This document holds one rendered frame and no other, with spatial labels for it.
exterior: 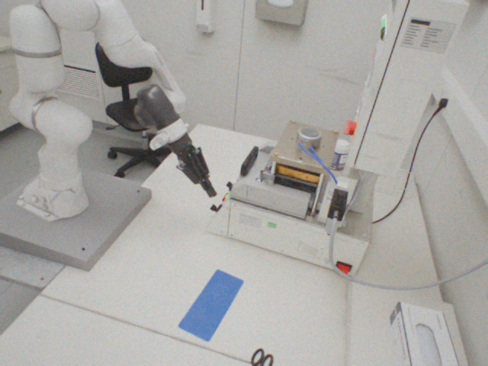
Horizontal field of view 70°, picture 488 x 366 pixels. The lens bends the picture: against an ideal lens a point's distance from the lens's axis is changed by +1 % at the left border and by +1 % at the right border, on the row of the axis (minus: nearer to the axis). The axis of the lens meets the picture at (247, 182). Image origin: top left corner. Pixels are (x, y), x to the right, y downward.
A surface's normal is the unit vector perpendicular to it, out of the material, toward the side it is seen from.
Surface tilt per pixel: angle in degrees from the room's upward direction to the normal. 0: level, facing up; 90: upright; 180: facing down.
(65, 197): 85
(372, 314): 0
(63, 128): 73
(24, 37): 80
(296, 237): 90
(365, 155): 90
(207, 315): 0
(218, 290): 0
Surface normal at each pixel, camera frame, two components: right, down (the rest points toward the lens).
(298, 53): -0.26, 0.54
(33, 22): 0.56, 0.38
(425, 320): 0.10, -0.76
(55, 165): 0.14, 0.60
